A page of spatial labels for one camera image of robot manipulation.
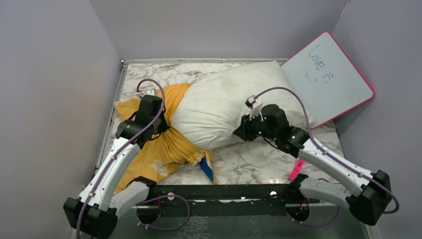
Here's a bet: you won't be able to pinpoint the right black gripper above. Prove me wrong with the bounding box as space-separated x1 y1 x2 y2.
233 110 278 141

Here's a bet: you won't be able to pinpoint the yellow Mickey Mouse pillowcase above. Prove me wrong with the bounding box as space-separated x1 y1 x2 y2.
115 83 217 193

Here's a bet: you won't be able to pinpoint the white pillow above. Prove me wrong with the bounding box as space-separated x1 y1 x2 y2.
168 61 306 150

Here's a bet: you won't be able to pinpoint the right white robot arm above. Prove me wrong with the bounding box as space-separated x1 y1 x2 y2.
234 104 393 226

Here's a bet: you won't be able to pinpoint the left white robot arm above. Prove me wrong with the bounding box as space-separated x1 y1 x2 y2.
63 95 169 239

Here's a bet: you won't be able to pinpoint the pink marker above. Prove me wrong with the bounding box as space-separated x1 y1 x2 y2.
288 159 305 181

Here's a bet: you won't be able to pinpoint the pink framed whiteboard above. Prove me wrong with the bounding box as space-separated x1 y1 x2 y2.
281 31 375 128

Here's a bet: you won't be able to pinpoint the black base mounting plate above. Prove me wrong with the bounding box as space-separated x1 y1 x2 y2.
135 184 319 224

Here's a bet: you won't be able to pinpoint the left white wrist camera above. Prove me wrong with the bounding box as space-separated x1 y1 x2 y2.
136 89 157 99

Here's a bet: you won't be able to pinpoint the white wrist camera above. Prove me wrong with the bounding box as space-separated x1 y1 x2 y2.
245 95 263 120
136 89 157 99

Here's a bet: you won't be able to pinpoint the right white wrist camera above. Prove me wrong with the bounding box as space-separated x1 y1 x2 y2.
245 95 263 120

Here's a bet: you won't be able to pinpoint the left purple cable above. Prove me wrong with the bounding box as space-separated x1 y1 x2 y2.
76 78 191 239

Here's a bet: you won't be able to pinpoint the purple cable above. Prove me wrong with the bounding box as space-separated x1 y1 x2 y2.
254 87 400 228
76 78 191 239

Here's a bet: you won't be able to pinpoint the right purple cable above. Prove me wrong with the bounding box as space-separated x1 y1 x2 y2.
254 87 400 228

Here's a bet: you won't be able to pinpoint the aluminium table frame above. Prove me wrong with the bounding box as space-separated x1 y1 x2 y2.
69 58 383 239

